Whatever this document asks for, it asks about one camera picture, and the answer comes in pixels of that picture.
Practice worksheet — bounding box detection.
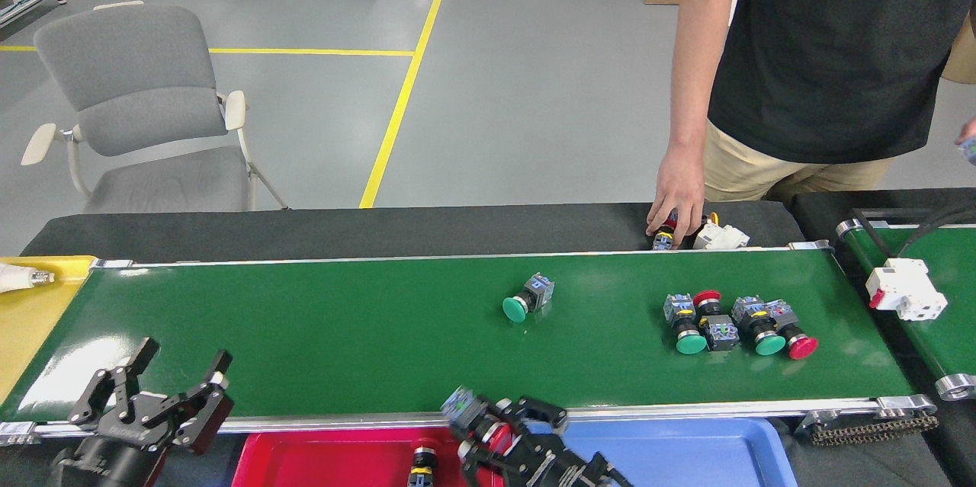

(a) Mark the grey padded chair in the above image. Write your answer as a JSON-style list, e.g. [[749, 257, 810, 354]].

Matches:
[[21, 1, 291, 213]]

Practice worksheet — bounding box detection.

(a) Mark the black drive chain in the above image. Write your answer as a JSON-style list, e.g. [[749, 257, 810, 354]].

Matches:
[[797, 409, 940, 448]]

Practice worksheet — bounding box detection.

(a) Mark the white circuit breaker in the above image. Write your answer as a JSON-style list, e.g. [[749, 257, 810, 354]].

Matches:
[[692, 222, 750, 251], [865, 258, 949, 322]]

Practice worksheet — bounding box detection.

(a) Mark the person's right hand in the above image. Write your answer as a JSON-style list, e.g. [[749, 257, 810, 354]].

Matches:
[[645, 146, 706, 248]]

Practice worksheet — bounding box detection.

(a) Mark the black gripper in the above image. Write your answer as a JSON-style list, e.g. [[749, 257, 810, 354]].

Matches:
[[456, 396, 632, 487], [46, 337, 236, 487]]

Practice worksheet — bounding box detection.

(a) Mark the short green conveyor belt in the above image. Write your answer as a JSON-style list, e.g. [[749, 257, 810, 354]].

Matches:
[[835, 219, 976, 402]]

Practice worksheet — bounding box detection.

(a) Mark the yellow plastic tray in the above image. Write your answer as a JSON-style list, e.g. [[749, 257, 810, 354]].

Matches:
[[0, 255, 98, 404]]

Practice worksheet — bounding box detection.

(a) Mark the black cable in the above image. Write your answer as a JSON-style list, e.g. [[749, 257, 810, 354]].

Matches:
[[915, 203, 976, 238], [915, 201, 976, 238]]

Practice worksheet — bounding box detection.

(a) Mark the white light bulb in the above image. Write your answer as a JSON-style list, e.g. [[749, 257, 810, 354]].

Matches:
[[0, 262, 56, 294]]

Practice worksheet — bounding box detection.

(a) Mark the long green conveyor belt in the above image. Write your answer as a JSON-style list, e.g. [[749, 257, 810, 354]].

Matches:
[[0, 241, 939, 447]]

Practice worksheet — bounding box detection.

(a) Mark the blue plastic tray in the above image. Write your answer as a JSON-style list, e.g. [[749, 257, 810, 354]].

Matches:
[[534, 417, 799, 487]]

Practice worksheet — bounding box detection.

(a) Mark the black metal frame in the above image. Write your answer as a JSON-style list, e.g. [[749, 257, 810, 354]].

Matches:
[[849, 206, 935, 232]]

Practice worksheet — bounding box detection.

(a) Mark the person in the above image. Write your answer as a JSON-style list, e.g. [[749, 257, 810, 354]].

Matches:
[[644, 0, 976, 252]]

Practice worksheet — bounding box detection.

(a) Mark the red plastic tray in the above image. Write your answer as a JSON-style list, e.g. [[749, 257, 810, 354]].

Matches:
[[231, 426, 513, 487]]

